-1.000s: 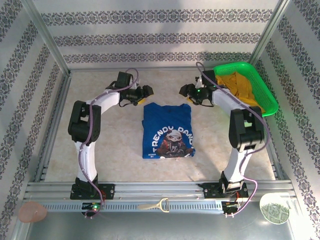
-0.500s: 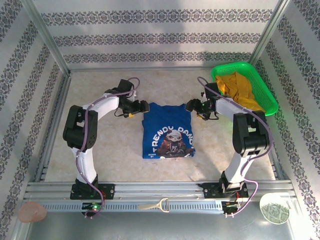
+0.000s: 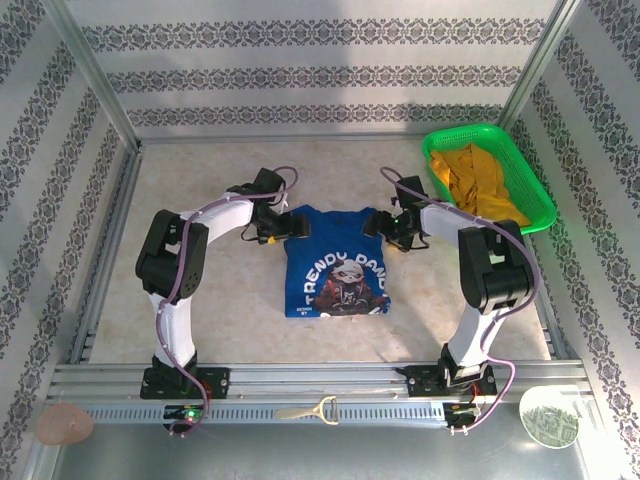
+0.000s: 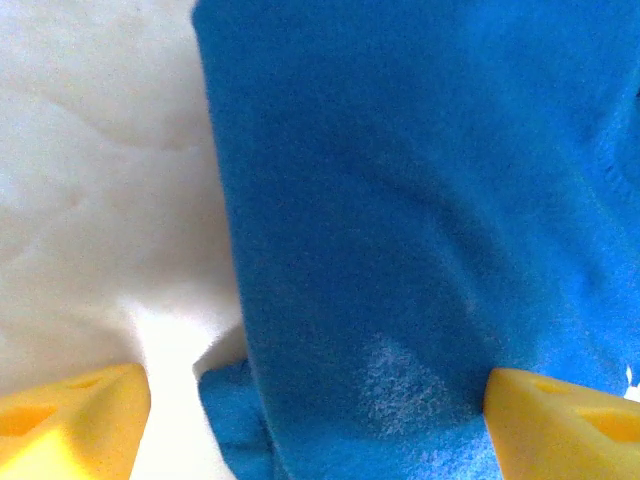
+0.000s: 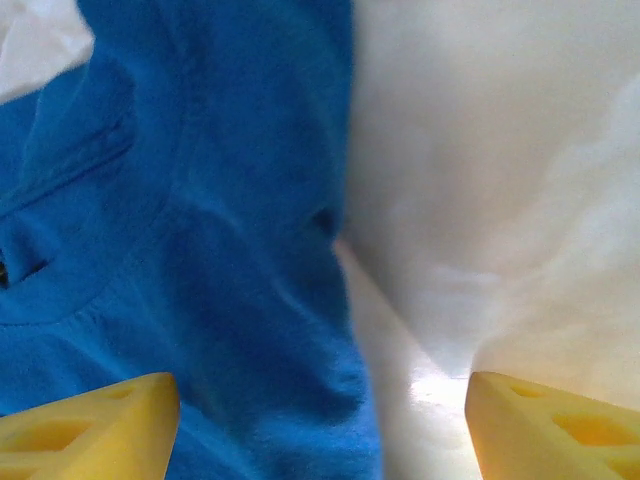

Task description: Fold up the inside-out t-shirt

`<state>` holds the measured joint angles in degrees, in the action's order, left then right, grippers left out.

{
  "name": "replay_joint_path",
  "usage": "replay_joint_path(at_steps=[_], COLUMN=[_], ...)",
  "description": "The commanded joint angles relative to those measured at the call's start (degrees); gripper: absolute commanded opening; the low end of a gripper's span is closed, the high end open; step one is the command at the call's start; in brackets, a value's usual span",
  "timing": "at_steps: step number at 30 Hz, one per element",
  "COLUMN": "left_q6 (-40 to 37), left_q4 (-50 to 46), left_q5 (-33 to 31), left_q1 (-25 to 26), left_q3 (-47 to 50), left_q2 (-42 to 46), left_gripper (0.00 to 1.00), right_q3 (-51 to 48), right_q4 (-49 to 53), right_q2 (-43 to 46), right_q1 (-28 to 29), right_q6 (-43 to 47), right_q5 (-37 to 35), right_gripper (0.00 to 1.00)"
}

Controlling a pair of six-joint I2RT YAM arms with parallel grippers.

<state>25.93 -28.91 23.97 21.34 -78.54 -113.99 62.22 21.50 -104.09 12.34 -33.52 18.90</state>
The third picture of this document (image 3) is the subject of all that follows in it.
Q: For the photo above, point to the aluminium mounting rail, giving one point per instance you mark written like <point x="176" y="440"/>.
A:
<point x="320" y="375"/>

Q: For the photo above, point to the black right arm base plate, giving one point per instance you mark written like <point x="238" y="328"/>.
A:
<point x="420" y="382"/>

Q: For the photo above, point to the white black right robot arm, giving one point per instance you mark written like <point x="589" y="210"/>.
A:
<point x="490" y="270"/>

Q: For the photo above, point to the orange cloth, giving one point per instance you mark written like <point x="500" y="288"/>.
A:
<point x="475" y="190"/>

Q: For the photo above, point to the green patterned bowl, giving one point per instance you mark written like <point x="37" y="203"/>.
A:
<point x="550" y="425"/>

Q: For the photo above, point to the aluminium back rail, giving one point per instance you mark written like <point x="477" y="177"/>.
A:
<point x="200" y="136"/>

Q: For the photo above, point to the aluminium side rail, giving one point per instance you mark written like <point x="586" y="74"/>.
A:
<point x="120" y="200"/>
<point x="560" y="345"/>

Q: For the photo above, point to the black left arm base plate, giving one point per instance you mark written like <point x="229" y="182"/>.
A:
<point x="217" y="382"/>

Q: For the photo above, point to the blue t-shirt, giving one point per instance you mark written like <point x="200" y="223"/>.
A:
<point x="335" y="240"/>

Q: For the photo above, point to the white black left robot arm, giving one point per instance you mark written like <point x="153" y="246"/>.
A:
<point x="165" y="270"/>

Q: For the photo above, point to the pink round lump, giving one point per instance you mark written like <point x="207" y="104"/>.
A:
<point x="65" y="425"/>

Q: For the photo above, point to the aluminium frame post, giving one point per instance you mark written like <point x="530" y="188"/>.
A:
<point x="532" y="75"/>
<point x="95" y="75"/>

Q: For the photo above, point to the cream vegetable peeler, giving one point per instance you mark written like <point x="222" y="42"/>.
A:
<point x="295" y="413"/>

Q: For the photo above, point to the green plastic basket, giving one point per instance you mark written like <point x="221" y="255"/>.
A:
<point x="527" y="185"/>

